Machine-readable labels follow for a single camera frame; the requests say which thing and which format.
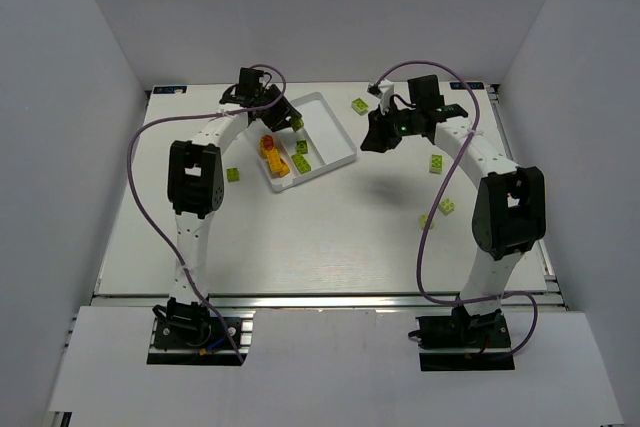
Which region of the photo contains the yellow round butterfly lego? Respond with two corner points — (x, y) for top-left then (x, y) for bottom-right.
(259, 135), (276, 156)

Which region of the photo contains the green 2x2 lego upturned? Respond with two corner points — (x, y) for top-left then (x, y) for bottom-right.
(296, 140), (309, 154)

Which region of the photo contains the yellow 2x4 lego brick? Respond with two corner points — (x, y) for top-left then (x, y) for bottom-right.
(264, 148), (289, 177)

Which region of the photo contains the green 2x4 lego brick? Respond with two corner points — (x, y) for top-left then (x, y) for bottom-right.
(291, 153), (312, 175)

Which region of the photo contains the yellow sloped printed lego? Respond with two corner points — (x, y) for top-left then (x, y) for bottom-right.
(276, 164), (290, 178)

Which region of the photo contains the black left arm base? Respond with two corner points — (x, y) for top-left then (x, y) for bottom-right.
(146, 298), (250, 367)

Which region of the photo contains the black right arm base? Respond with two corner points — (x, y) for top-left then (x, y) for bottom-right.
(407, 308), (515, 372)

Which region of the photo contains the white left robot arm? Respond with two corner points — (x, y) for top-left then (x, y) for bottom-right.
(167, 64), (304, 305)

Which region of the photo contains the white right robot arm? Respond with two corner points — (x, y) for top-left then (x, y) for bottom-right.
(361, 75), (546, 317)

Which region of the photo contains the blue label right corner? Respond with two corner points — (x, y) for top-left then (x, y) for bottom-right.
(449, 81), (485, 90)

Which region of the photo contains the blue label corner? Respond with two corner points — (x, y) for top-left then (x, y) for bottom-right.
(152, 85), (187, 95)
(449, 81), (485, 90)

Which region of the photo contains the white three-compartment tray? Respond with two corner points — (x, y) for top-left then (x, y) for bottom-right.
(244, 92), (357, 193)

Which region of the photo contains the green 2x4 lego far right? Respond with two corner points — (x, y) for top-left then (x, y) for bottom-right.
(429, 154), (444, 175)

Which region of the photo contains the green 2x2 lego upright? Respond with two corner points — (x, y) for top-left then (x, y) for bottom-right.
(226, 167), (240, 182)

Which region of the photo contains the green 2x2 lego front right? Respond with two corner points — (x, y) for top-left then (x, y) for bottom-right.
(419, 214), (435, 230)

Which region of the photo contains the blue label left corner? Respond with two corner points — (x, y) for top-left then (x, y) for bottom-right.
(152, 85), (187, 95)

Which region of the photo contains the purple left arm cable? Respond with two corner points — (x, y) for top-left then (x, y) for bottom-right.
(127, 64), (289, 366)

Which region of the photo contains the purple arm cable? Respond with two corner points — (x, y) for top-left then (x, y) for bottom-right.
(372, 60), (540, 359)
(127, 64), (289, 366)

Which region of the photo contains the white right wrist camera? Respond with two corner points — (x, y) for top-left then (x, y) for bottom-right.
(367, 79), (394, 115)

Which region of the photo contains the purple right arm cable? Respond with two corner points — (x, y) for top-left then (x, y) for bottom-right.
(372, 60), (540, 359)

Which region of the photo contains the aluminium table frame rail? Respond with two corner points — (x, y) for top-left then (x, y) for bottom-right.
(89, 291), (566, 313)

